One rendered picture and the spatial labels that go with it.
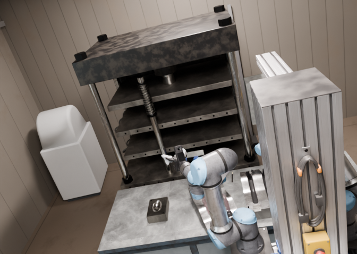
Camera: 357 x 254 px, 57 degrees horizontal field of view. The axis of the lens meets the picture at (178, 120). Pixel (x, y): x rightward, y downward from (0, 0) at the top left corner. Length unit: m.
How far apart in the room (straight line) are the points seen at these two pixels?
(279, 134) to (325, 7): 3.59
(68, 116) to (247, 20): 2.53
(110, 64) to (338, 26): 3.06
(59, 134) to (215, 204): 3.02
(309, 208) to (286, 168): 0.21
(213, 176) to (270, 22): 3.19
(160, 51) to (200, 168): 1.31
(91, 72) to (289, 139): 1.90
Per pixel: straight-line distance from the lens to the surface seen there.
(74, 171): 4.51
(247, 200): 2.49
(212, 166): 1.51
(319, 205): 1.33
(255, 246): 1.91
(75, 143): 4.30
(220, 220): 1.71
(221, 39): 2.56
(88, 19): 4.55
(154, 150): 3.06
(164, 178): 3.10
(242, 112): 2.80
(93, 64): 2.72
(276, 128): 1.14
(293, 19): 4.54
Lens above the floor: 2.50
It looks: 25 degrees down
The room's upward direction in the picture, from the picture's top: 15 degrees counter-clockwise
